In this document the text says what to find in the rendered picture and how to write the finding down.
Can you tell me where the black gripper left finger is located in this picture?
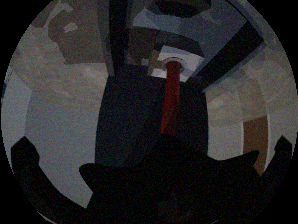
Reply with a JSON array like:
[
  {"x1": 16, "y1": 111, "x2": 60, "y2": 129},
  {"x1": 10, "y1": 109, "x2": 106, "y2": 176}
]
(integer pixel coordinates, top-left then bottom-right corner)
[{"x1": 78, "y1": 135, "x2": 177, "y2": 216}]

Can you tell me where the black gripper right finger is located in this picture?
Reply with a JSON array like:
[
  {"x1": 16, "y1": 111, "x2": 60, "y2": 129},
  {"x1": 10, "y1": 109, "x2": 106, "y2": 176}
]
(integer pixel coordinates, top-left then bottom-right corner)
[{"x1": 168, "y1": 133, "x2": 259, "y2": 217}]

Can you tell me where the dark red peg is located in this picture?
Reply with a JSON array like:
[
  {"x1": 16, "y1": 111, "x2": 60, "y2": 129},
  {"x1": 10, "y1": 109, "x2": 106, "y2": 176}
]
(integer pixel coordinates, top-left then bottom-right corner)
[{"x1": 160, "y1": 60, "x2": 181, "y2": 135}]

